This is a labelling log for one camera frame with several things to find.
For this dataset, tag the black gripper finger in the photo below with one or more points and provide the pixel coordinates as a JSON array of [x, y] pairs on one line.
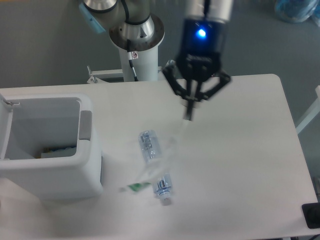
[[223, 80], [187, 93]]

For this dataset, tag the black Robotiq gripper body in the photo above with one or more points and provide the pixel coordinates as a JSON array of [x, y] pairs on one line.
[[201, 48]]

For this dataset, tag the crushed clear plastic bottle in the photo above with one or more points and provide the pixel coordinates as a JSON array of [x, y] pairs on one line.
[[155, 171]]

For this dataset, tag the clear plastic wrapper green stripe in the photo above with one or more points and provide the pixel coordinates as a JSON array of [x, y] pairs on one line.
[[170, 145]]

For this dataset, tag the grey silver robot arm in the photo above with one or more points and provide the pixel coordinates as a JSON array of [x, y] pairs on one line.
[[105, 14]]

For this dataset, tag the white trash can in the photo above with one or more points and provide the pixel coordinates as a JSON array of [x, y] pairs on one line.
[[49, 145]]

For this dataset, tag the trash inside the can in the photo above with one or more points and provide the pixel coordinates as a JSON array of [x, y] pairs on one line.
[[56, 152]]

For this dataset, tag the blue plastic bag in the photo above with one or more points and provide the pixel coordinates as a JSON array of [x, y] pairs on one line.
[[295, 11]]

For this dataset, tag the black device at table edge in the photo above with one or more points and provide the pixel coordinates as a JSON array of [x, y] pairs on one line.
[[311, 212]]

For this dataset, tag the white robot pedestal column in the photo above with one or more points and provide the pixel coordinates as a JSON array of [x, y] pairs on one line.
[[138, 46]]

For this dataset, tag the white base frame with bolts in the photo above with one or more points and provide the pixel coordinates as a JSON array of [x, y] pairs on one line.
[[116, 75]]

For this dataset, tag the white frame leg right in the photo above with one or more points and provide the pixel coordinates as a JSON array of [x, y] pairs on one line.
[[310, 113]]

